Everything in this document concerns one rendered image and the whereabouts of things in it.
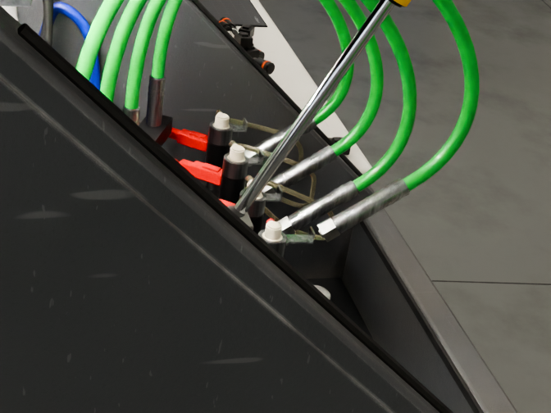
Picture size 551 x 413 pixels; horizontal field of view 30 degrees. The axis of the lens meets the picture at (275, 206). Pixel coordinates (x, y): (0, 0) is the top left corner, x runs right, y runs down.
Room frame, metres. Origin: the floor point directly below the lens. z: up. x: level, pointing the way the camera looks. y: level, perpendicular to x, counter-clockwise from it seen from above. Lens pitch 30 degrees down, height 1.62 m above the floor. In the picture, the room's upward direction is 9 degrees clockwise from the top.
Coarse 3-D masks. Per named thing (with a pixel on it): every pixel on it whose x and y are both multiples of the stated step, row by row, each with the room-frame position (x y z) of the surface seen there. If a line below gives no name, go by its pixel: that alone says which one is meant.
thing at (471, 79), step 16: (112, 0) 0.79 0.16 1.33; (432, 0) 0.89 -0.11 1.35; (448, 0) 0.89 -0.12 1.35; (96, 16) 0.79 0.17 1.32; (112, 16) 0.79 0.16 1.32; (448, 16) 0.89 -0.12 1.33; (96, 32) 0.79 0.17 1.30; (464, 32) 0.90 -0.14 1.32; (96, 48) 0.79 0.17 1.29; (464, 48) 0.90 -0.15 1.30; (80, 64) 0.79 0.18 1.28; (464, 64) 0.90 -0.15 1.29; (464, 80) 0.91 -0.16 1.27; (464, 96) 0.91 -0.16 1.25; (464, 112) 0.91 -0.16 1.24; (464, 128) 0.91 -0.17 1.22; (448, 144) 0.91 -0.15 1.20; (432, 160) 0.90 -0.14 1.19; (448, 160) 0.90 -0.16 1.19; (416, 176) 0.90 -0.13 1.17
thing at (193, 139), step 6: (174, 132) 1.10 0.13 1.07; (180, 132) 1.09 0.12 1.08; (186, 132) 1.10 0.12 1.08; (192, 132) 1.09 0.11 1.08; (174, 138) 1.10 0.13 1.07; (180, 138) 1.09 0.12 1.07; (186, 138) 1.09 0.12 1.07; (192, 138) 1.09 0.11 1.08; (198, 138) 1.08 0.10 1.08; (204, 138) 1.09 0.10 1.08; (186, 144) 1.09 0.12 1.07; (192, 144) 1.08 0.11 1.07; (198, 144) 1.08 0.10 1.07; (204, 144) 1.08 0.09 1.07; (204, 150) 1.08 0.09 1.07
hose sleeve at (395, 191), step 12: (396, 180) 0.90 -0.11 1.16; (384, 192) 0.89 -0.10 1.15; (396, 192) 0.89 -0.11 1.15; (408, 192) 0.89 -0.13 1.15; (360, 204) 0.88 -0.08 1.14; (372, 204) 0.88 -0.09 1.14; (384, 204) 0.88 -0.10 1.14; (336, 216) 0.88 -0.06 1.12; (348, 216) 0.87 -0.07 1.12; (360, 216) 0.87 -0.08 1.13; (348, 228) 0.87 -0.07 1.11
